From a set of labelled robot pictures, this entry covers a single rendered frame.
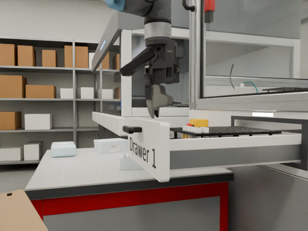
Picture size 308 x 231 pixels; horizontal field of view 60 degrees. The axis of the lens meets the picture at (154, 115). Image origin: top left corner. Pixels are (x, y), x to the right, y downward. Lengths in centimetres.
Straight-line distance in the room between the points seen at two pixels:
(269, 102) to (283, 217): 29
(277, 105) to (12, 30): 470
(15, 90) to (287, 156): 414
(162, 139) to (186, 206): 38
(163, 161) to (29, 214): 23
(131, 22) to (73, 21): 355
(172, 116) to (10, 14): 406
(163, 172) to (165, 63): 33
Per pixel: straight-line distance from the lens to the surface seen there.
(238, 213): 92
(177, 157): 52
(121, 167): 85
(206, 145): 54
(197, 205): 85
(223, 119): 93
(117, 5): 69
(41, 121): 438
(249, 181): 84
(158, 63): 72
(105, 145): 115
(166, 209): 81
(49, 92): 443
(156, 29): 74
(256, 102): 80
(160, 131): 48
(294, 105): 69
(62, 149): 111
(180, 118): 152
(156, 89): 73
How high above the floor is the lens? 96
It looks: 2 degrees down
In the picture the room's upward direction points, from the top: straight up
